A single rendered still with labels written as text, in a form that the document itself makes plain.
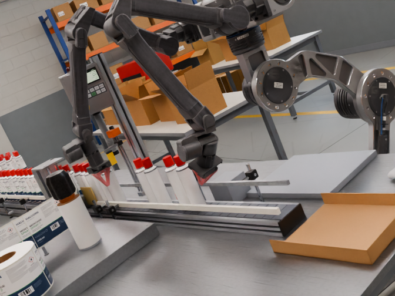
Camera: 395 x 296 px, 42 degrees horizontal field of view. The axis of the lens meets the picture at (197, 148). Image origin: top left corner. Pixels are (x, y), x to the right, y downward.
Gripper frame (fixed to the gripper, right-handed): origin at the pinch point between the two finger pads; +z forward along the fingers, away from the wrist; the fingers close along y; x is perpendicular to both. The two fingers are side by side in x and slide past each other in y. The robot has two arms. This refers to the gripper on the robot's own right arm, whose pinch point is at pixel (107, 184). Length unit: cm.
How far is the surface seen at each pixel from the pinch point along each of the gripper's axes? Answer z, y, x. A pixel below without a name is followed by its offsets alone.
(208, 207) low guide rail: 11, 56, 2
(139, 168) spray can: -3.6, 20.1, 5.1
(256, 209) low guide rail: 11, 78, 2
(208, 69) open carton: -8, -99, 159
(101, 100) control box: -30.8, -1.0, 14.6
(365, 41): 87, -259, 601
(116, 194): 7.5, -5.9, 4.3
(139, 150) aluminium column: -5.4, 1.3, 19.5
